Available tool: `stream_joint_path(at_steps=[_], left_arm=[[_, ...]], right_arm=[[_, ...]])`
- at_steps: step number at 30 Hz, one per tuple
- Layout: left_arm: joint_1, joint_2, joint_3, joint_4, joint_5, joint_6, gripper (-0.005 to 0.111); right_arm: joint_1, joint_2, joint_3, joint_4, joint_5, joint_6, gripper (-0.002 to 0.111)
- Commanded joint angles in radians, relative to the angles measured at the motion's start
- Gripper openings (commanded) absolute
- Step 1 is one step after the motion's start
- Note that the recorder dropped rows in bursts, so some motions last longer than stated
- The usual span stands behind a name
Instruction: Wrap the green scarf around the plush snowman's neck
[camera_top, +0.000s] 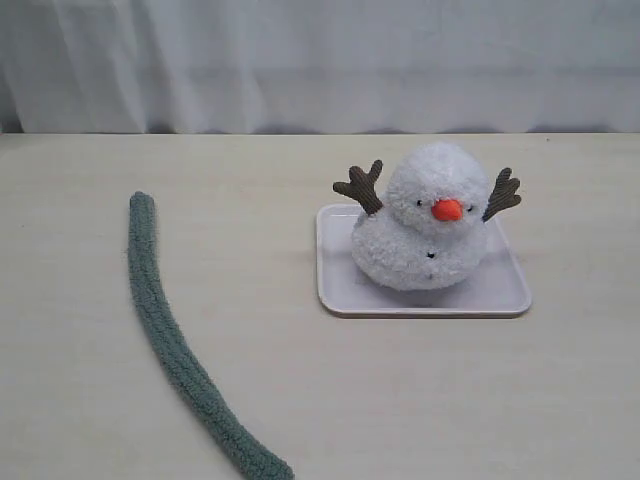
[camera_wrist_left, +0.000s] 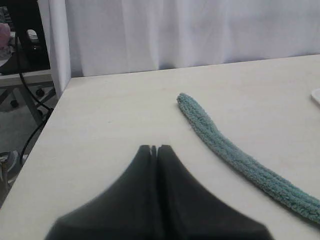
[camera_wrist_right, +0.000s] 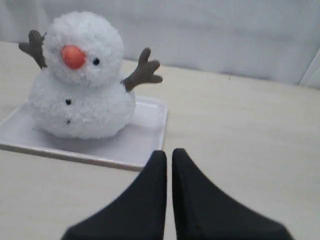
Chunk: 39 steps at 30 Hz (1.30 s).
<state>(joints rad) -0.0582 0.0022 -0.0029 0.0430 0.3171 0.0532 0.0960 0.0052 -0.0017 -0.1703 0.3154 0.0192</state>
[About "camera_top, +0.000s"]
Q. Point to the white plush snowman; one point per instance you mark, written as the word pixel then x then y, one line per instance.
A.
pixel 428 229

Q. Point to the green fuzzy scarf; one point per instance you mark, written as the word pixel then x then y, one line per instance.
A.
pixel 251 458

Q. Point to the white square tray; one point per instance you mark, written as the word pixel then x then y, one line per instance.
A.
pixel 496 290

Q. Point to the white backdrop curtain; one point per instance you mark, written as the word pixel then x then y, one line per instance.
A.
pixel 249 67

